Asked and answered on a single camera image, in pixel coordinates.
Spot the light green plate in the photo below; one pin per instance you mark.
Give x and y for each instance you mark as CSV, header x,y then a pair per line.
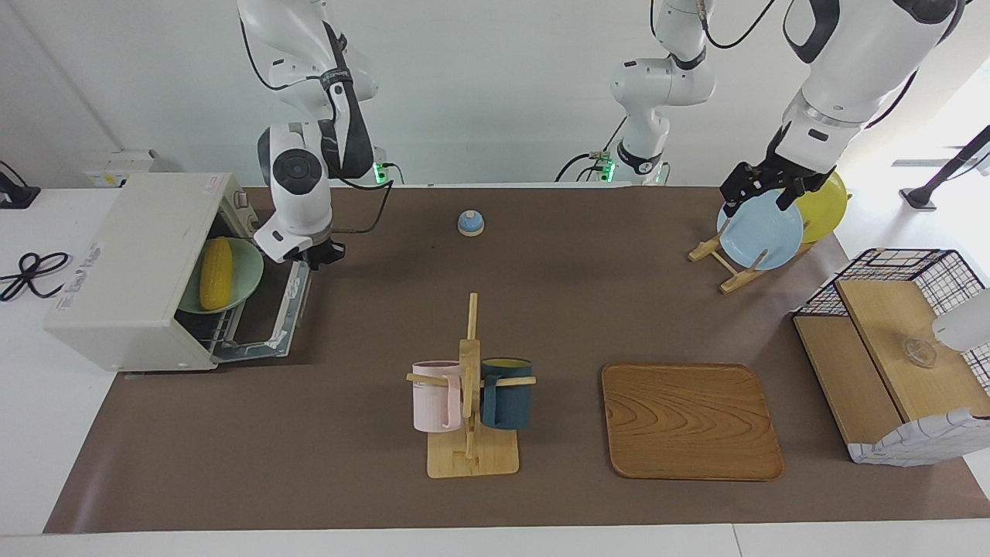
x,y
247,271

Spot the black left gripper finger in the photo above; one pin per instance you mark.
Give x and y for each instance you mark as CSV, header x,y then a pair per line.
x,y
732,207
789,201

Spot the pink mug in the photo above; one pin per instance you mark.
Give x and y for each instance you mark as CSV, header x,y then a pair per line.
x,y
433,402

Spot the small black stand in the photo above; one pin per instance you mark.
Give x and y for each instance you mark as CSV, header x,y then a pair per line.
x,y
15,197

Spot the yellow corn cob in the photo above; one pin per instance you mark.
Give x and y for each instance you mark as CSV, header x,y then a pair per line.
x,y
216,275

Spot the wooden plate rack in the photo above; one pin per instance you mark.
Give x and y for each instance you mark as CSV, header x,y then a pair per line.
x,y
739,280

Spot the long black stand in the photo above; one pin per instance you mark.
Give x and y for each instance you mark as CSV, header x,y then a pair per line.
x,y
920,197

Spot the white cylinder object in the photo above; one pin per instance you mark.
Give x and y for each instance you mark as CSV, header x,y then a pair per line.
x,y
967,325

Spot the clear glass cup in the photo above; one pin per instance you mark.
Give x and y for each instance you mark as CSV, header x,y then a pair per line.
x,y
920,353

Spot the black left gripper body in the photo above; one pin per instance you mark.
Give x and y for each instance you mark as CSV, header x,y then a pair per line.
x,y
769,179

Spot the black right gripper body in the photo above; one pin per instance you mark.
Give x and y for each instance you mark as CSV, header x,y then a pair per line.
x,y
317,251

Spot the white toaster oven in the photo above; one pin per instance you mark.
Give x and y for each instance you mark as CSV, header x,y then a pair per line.
x,y
116,271

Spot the white wall socket box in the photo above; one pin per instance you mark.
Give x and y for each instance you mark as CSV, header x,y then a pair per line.
x,y
116,166

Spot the dark blue mug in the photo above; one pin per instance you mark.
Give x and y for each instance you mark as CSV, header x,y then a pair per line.
x,y
510,402

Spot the brown wooden tray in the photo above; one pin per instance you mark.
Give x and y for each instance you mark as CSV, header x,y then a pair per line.
x,y
642,425

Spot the yellow plate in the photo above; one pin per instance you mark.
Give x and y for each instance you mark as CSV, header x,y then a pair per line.
x,y
831,213

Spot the glass oven door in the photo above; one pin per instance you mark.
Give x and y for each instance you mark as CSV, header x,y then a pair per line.
x,y
290,309

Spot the light blue plate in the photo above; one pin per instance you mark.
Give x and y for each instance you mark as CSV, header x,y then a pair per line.
x,y
762,236

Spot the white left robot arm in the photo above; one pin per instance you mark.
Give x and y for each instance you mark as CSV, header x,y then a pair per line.
x,y
851,70

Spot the brown table mat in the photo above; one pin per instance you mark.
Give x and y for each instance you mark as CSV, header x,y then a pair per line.
x,y
309,449

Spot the white checked cloth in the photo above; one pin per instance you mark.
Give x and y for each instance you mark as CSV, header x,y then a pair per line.
x,y
928,441

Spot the wooden mug rack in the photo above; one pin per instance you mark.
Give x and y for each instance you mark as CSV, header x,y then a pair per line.
x,y
469,456

